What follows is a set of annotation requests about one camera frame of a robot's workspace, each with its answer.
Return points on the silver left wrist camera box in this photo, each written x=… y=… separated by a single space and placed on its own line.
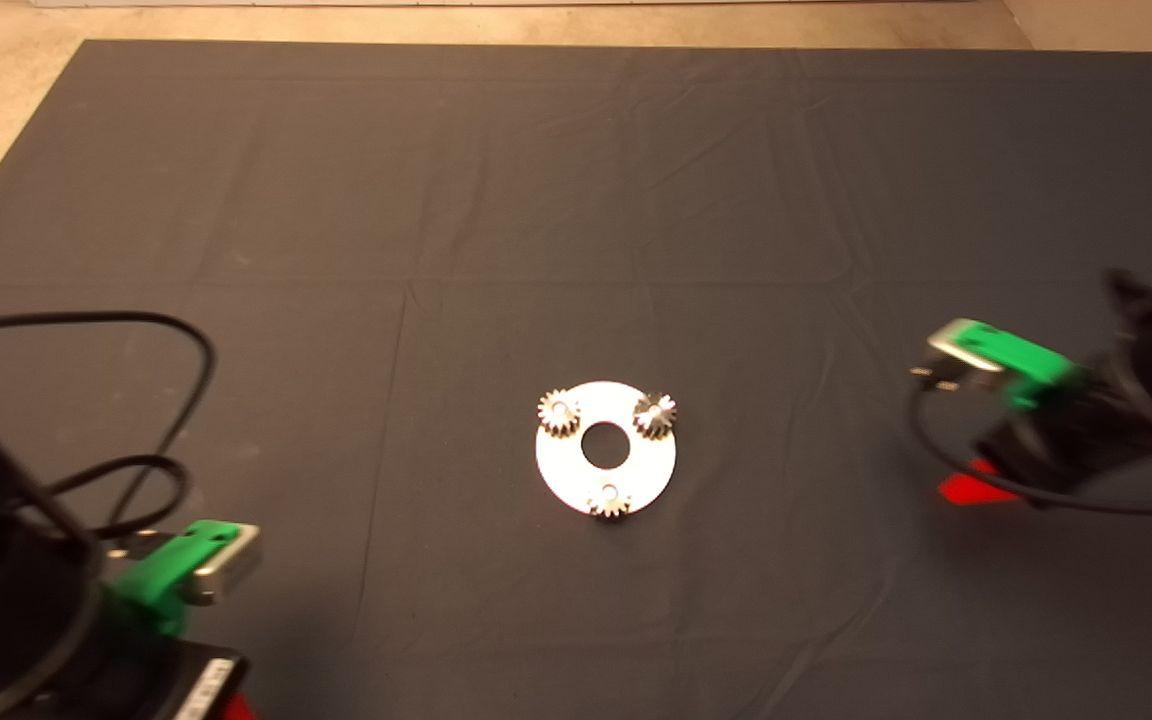
x=226 y=555

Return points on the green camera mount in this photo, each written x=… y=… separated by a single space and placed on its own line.
x=161 y=570
x=1026 y=360

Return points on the green left camera mount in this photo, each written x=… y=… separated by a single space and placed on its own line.
x=161 y=570

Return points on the green right camera mount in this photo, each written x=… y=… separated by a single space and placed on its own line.
x=1026 y=360

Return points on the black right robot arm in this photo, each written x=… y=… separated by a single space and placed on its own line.
x=1136 y=400

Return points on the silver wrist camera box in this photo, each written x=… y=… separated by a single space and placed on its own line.
x=226 y=555
x=956 y=345

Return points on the dark grey table cloth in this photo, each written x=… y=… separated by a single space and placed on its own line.
x=436 y=200

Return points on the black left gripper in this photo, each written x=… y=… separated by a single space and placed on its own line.
x=206 y=685

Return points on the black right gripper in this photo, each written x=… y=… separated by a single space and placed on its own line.
x=1011 y=450

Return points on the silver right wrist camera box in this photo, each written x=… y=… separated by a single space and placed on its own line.
x=956 y=345

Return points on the steel planetary gear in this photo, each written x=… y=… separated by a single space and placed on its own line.
x=558 y=412
x=610 y=498
x=654 y=414

